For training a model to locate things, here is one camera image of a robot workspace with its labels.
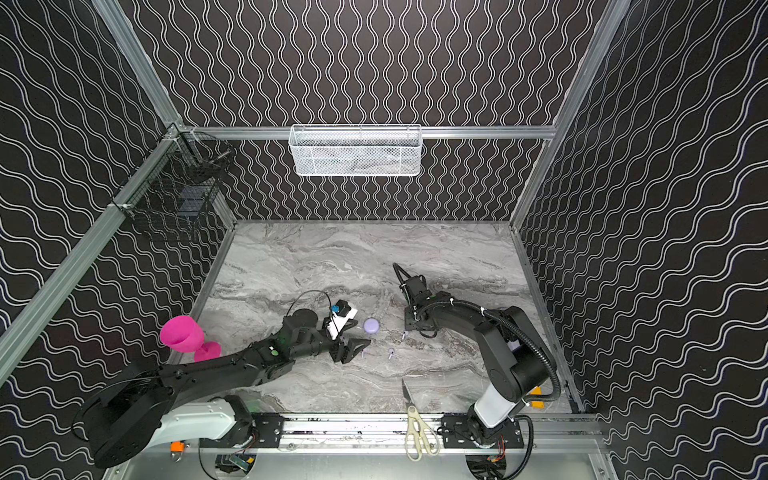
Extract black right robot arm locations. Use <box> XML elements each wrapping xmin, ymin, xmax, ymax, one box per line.
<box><xmin>393</xmin><ymin>263</ymin><xmax>562</xmax><ymax>445</ymax></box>

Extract aluminium corner frame post right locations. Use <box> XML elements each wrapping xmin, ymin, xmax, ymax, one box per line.
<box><xmin>510</xmin><ymin>0</ymin><xmax>631</xmax><ymax>231</ymax></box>

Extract beige handled scissors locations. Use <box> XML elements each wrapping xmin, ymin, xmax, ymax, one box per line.
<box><xmin>401</xmin><ymin>379</ymin><xmax>442</xmax><ymax>462</ymax></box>

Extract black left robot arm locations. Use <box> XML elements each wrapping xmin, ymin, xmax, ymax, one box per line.
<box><xmin>73</xmin><ymin>309</ymin><xmax>371</xmax><ymax>469</ymax></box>

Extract pink plastic goblet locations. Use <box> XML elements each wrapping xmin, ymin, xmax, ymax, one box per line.
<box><xmin>160</xmin><ymin>315</ymin><xmax>222</xmax><ymax>362</ymax></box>

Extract aluminium corner frame post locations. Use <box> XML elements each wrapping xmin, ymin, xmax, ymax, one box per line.
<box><xmin>510</xmin><ymin>0</ymin><xmax>631</xmax><ymax>231</ymax></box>
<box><xmin>92</xmin><ymin>0</ymin><xmax>183</xmax><ymax>127</ymax></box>

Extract aluminium corner frame post left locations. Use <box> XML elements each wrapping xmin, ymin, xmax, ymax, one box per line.
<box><xmin>92</xmin><ymin>0</ymin><xmax>183</xmax><ymax>127</ymax></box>

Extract purple earbud charging case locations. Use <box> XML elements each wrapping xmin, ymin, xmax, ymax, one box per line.
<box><xmin>363</xmin><ymin>318</ymin><xmax>381</xmax><ymax>335</ymax></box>

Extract white wire basket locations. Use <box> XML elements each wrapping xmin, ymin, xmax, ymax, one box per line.
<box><xmin>288</xmin><ymin>124</ymin><xmax>424</xmax><ymax>177</ymax></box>

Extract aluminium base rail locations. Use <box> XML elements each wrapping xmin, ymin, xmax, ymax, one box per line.
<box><xmin>204</xmin><ymin>413</ymin><xmax>604</xmax><ymax>455</ymax></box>

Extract aluminium left side bar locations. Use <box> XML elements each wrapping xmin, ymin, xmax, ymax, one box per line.
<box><xmin>1</xmin><ymin>126</ymin><xmax>180</xmax><ymax>381</ymax></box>

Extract black wire basket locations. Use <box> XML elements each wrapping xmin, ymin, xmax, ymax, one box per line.
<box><xmin>117</xmin><ymin>131</ymin><xmax>235</xmax><ymax>243</ymax></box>

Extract aluminium back horizontal bar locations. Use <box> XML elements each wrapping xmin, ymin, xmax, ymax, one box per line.
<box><xmin>183</xmin><ymin>125</ymin><xmax>556</xmax><ymax>140</ymax></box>

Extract yellow object at table edge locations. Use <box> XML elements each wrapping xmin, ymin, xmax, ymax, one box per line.
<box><xmin>527</xmin><ymin>386</ymin><xmax>546</xmax><ymax>410</ymax></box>

